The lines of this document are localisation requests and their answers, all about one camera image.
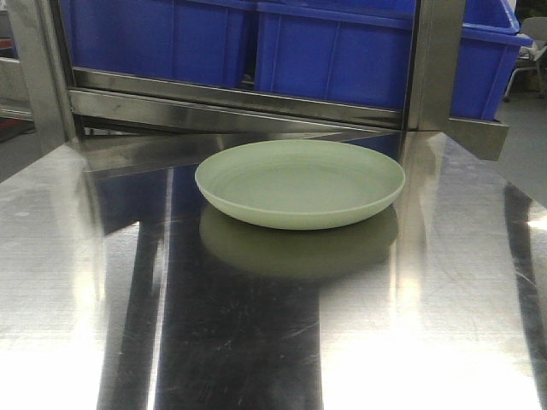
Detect green round plate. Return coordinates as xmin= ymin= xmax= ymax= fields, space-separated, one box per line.
xmin=195 ymin=139 xmax=406 ymax=231

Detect stainless steel shelf rack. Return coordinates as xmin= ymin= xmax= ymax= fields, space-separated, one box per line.
xmin=1 ymin=1 xmax=509 ymax=161

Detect blue plastic bin right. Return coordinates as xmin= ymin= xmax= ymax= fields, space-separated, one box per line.
xmin=255 ymin=1 xmax=532 ymax=120

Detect blue plastic bin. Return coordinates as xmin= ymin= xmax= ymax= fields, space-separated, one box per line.
xmin=255 ymin=1 xmax=532 ymax=120
xmin=61 ymin=1 xmax=256 ymax=87

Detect blue plastic bin left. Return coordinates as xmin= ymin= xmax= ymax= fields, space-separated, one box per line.
xmin=61 ymin=1 xmax=256 ymax=87

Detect grey office chair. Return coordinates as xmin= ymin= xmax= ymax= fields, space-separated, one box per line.
xmin=503 ymin=16 xmax=546 ymax=103

